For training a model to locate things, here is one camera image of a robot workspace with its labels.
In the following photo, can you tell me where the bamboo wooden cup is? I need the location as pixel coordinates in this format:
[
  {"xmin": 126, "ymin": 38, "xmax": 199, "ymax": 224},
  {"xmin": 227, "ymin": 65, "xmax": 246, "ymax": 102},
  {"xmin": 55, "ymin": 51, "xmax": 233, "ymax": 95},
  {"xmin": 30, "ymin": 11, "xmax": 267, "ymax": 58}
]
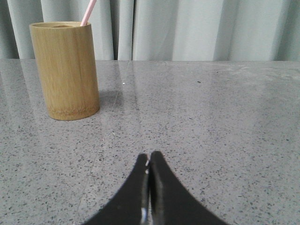
[{"xmin": 30, "ymin": 22, "xmax": 100, "ymax": 120}]

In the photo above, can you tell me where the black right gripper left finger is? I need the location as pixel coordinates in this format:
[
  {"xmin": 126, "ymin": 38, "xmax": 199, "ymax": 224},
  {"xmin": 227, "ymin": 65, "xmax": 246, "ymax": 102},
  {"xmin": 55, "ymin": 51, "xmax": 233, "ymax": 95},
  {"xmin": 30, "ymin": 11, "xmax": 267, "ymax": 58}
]
[{"xmin": 84, "ymin": 154, "xmax": 149, "ymax": 225}]

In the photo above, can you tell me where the grey-green curtain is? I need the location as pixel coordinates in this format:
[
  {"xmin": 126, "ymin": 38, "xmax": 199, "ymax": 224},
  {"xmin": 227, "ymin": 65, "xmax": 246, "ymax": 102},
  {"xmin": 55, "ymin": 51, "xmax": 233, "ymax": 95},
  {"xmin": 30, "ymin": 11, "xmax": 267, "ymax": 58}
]
[{"xmin": 0, "ymin": 0, "xmax": 300, "ymax": 62}]

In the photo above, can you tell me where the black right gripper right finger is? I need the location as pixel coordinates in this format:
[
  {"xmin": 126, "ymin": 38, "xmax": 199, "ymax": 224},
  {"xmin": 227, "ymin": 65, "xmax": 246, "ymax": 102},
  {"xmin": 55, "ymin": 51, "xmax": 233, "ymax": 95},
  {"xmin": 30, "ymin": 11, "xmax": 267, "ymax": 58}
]
[{"xmin": 150, "ymin": 151, "xmax": 226, "ymax": 225}]

